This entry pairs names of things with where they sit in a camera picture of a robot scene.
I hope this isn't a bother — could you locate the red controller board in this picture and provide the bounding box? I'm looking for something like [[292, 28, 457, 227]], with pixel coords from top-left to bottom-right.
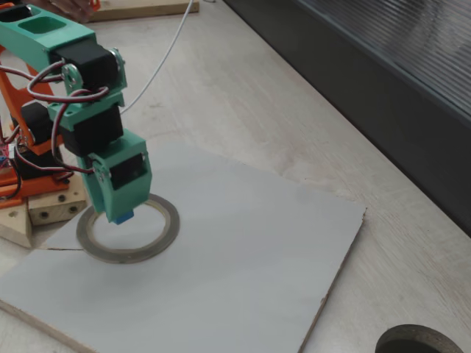
[[0, 141, 18, 172]]

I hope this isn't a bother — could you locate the grey-topped chipboard panel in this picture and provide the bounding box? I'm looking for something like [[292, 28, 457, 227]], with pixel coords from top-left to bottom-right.
[[0, 141, 368, 353]]

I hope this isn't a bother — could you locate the wooden base block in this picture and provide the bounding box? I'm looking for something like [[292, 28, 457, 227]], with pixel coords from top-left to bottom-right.
[[27, 175, 88, 226]]

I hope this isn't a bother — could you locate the orange controller board mount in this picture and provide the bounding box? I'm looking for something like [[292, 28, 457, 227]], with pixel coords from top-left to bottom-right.
[[0, 172, 22, 210]]

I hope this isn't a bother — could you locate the white cable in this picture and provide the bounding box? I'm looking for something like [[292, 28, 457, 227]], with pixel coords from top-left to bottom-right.
[[120, 0, 196, 115]]

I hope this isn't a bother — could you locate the flat wooden plank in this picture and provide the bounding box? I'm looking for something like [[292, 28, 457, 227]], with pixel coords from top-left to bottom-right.
[[84, 0, 199, 24]]

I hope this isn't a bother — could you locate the blue cube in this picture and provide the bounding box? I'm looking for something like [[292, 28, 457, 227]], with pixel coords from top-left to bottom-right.
[[115, 208, 135, 225]]

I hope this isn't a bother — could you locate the person's hand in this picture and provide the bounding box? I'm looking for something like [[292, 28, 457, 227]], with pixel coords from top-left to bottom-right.
[[28, 0, 94, 23]]

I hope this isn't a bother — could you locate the fluted glass desk partition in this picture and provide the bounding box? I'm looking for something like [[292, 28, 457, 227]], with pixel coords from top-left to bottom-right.
[[224, 0, 471, 238]]

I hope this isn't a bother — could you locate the grey ring of tape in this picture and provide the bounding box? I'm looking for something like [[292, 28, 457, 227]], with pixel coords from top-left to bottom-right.
[[76, 190, 181, 265]]

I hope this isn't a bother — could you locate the light wooden beam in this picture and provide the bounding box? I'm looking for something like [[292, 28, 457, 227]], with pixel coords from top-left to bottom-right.
[[0, 201, 33, 248]]

